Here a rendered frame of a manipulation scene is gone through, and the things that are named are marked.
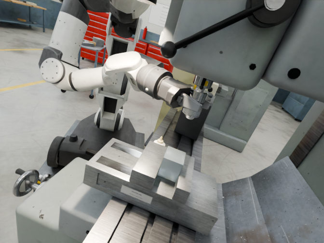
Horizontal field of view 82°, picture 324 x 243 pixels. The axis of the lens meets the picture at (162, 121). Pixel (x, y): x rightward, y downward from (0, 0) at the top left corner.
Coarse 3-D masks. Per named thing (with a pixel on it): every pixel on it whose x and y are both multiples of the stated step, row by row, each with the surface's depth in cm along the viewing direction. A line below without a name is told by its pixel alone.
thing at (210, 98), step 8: (208, 96) 93; (208, 112) 83; (184, 120) 88; (192, 120) 86; (200, 120) 85; (176, 128) 91; (184, 128) 89; (192, 128) 88; (200, 128) 86; (192, 136) 89
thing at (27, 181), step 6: (18, 168) 76; (18, 174) 76; (24, 174) 75; (30, 174) 77; (36, 174) 81; (18, 180) 73; (24, 180) 76; (30, 180) 80; (36, 180) 82; (18, 186) 73; (24, 186) 77; (30, 186) 77; (36, 186) 77; (18, 192) 74; (24, 192) 78
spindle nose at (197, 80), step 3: (195, 75) 45; (195, 78) 45; (198, 78) 44; (201, 78) 44; (195, 81) 45; (198, 81) 44; (201, 81) 44; (210, 81) 44; (213, 81) 45; (195, 84) 45; (198, 84) 44; (207, 84) 44; (210, 84) 45; (204, 87) 44; (207, 87) 45; (210, 87) 45
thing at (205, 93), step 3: (192, 87) 47; (195, 87) 48; (192, 90) 46; (195, 90) 45; (198, 90) 46; (204, 90) 48; (195, 93) 45; (198, 93) 45; (201, 93) 45; (204, 93) 45; (207, 93) 46; (204, 96) 46
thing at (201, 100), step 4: (192, 96) 46; (196, 96) 46; (200, 96) 45; (196, 100) 46; (200, 100) 46; (204, 100) 47; (184, 108) 49; (184, 112) 48; (188, 112) 48; (192, 112) 47; (196, 112) 47; (200, 112) 48; (192, 116) 48; (196, 116) 48
